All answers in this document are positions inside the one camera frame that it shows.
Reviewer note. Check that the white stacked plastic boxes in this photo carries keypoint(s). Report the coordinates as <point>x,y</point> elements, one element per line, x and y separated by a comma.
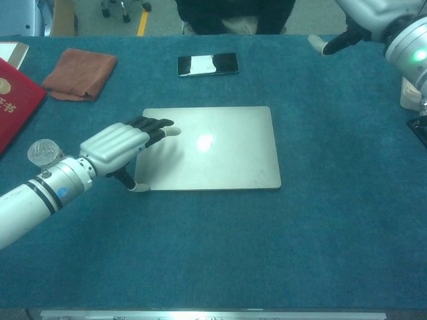
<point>408,95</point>

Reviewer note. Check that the orange folded cloth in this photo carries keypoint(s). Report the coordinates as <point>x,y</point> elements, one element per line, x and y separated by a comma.
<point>80,73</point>

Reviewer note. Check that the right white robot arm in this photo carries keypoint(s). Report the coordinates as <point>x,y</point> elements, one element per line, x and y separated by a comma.
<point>410,50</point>

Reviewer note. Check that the teal felt table cover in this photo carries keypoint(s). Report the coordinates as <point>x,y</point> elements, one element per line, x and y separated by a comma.
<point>267,250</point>

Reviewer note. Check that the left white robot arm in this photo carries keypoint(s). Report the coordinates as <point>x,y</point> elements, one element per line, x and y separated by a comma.
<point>43,196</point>

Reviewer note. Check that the seated person in dark top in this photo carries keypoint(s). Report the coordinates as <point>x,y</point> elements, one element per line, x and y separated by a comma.
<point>207,16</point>

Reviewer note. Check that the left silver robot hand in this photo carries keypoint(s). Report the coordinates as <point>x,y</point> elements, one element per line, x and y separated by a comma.
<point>113,146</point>

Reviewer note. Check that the aluminium profile rail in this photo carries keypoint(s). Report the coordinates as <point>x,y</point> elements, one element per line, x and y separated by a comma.
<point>213,315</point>

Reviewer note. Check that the black smartphone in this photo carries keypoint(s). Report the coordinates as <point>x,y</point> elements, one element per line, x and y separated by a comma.
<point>217,63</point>

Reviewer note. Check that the silver metal panel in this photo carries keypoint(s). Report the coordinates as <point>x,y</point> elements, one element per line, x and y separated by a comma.
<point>33,16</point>

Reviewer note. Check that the white flat box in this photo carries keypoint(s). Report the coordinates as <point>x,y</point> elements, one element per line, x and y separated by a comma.
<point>10,50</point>

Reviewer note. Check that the brown cardboard board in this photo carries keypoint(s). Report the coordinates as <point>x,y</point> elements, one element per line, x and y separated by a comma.
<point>63,16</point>

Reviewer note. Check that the red certificate book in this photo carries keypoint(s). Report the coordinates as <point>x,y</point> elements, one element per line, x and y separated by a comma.
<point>16,100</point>

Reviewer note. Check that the silver laptop with apple logo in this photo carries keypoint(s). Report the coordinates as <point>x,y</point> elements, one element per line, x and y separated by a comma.
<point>227,156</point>

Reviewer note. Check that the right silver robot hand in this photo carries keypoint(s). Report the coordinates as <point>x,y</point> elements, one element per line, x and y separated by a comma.
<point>367,16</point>

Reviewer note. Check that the clear round plastic container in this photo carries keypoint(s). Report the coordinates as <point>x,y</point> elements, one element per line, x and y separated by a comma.
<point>45,151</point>

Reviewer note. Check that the black stapler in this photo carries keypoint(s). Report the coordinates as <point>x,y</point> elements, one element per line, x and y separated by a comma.
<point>418,128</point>

